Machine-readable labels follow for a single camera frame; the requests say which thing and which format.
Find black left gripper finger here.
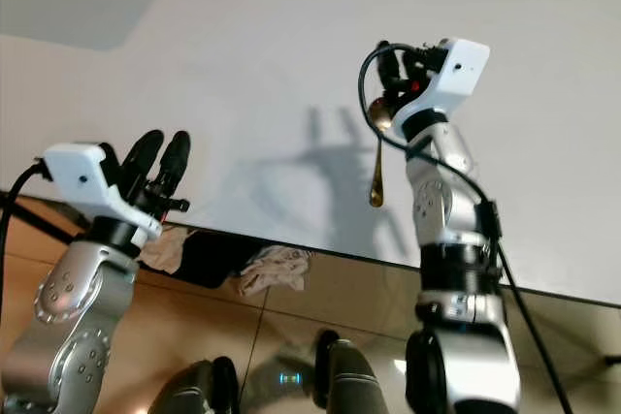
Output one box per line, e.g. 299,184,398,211
121,130,164,188
156,131,192,198

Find gold metal spoon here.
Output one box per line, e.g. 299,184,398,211
366,94,394,208

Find crumpled pale cloth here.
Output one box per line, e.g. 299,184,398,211
136,225,191,275

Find black bag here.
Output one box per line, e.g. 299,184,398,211
180,228,268,289

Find crumpled patterned white cloth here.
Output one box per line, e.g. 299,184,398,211
238,244,313,297

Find robot left leg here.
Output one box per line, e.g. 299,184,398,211
146,356,242,414

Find robot leg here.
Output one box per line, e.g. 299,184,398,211
146,356,242,414
315,330,394,414

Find robot right leg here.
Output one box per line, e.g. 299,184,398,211
315,330,394,414

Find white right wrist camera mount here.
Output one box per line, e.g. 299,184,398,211
398,38,489,131

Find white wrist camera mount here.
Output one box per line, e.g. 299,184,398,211
43,143,164,245
398,38,489,131

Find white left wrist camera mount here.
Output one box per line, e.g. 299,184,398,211
43,143,164,245

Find black table frame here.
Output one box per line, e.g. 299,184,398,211
5,196,81,242

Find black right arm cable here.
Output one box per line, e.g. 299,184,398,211
357,42,575,414

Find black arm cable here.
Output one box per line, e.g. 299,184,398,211
357,42,575,414
0,164,49,242

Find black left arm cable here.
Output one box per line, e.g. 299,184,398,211
0,164,49,242

